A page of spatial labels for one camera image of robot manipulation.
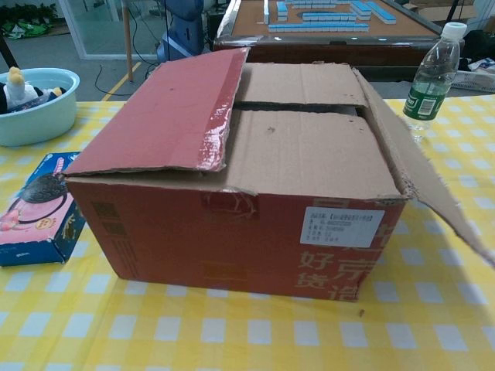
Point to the clear water bottle green label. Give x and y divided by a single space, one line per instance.
429 77

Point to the brown mahjong table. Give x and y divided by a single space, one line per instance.
251 23

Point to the white framed glass partition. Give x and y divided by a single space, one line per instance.
73 27

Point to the blue mahjong tile row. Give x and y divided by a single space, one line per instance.
328 16
381 12
317 4
282 9
317 27

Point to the red cardboard shipping box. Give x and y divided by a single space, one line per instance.
193 232

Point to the light blue plastic basin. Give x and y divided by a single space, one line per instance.
42 120

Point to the green bag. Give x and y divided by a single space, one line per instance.
25 29

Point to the white plastic basket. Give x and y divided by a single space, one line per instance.
473 82

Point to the blue pink cookie box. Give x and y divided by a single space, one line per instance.
35 216

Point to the blue white robot base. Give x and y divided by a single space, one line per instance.
185 27

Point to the dark blue snack packet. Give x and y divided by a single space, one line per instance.
36 103

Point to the wooden pole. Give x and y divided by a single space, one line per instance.
128 42

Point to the black bag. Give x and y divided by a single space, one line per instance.
477 44

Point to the yellow white checkered tablecloth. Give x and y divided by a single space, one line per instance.
232 336

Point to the penguin plush toy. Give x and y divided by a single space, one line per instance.
17 90

